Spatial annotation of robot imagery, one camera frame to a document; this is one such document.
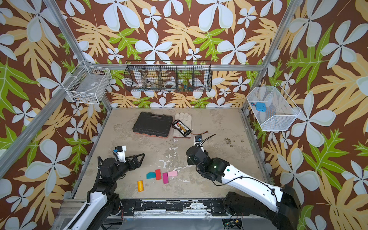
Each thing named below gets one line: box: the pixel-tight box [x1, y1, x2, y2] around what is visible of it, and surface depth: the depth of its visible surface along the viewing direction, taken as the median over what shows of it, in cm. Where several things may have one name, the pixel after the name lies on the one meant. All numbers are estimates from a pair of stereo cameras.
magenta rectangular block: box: [162, 172, 170, 184], surface depth 86 cm
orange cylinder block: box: [137, 180, 145, 193], surface depth 83 cm
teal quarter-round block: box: [146, 171, 156, 180], surface depth 87 cm
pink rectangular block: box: [167, 170, 178, 177], surface depth 87 cm
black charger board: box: [172, 119, 192, 138], surface depth 107 cm
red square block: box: [155, 169, 162, 181], surface depth 88 cm
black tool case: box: [132, 111, 173, 139], surface depth 107 cm
